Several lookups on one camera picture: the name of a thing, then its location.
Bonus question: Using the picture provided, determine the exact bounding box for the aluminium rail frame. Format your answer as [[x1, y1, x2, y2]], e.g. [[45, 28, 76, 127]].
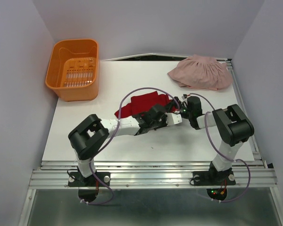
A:
[[19, 61, 283, 226]]

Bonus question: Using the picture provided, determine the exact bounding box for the orange plastic basket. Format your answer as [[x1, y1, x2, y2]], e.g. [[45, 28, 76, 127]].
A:
[[45, 39, 100, 102]]

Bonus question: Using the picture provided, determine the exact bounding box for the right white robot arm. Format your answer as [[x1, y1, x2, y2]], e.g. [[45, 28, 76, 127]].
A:
[[166, 96, 254, 184]]

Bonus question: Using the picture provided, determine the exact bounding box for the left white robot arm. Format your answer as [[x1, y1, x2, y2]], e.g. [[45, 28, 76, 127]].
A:
[[68, 104, 167, 186]]

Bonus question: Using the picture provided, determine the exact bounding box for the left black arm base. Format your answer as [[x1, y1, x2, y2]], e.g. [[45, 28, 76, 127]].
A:
[[67, 171, 111, 187]]

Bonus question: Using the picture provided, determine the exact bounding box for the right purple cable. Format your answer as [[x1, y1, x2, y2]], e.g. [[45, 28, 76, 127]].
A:
[[183, 92, 252, 203]]

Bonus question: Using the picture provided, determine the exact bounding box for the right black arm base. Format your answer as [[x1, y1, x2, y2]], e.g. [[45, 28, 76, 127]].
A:
[[190, 164, 236, 186]]

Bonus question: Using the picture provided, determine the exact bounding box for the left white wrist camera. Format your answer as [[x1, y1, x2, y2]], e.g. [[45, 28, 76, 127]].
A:
[[166, 113, 182, 126]]

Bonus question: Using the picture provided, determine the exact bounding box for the pink pleated skirt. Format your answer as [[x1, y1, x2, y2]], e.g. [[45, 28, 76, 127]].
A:
[[167, 55, 233, 91]]

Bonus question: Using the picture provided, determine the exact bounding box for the red pleated skirt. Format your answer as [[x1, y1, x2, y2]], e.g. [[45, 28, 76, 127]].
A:
[[114, 91, 173, 119]]

